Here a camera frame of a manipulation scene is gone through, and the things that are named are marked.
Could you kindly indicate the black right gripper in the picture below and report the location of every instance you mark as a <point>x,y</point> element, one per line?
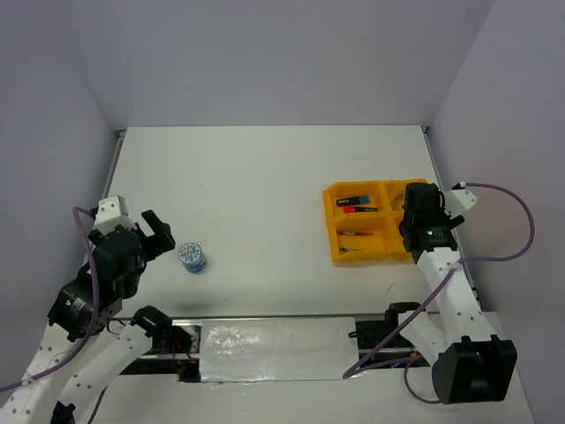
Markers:
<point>445,220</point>

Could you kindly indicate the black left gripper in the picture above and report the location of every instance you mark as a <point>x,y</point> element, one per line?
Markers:
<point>162,230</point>

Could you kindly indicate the silver tape roll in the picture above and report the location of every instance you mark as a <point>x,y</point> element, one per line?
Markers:
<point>398,200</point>

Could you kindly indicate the blue cap highlighter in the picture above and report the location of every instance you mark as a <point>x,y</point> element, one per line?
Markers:
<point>352,201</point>

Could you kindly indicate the pink cap highlighter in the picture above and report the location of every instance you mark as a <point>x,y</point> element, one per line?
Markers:
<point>358,209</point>

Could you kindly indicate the red pen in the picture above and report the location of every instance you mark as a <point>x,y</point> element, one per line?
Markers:
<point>359,233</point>

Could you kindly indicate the blue pen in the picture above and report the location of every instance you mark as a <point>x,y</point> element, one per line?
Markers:
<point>350,250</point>

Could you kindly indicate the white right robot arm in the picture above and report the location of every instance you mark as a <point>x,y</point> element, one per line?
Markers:
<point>470,363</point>

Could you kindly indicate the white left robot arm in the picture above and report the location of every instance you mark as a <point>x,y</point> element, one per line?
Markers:
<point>55,388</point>

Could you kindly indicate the yellow compartment tray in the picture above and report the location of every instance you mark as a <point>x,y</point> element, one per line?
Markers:
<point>387,246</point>

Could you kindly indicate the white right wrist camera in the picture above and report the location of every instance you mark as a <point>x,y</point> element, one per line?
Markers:
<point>459,199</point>

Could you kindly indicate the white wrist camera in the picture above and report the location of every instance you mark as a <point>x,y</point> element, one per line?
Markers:
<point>112,212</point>
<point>459,199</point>

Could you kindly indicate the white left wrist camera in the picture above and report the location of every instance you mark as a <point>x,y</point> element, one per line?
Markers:
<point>112,212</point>

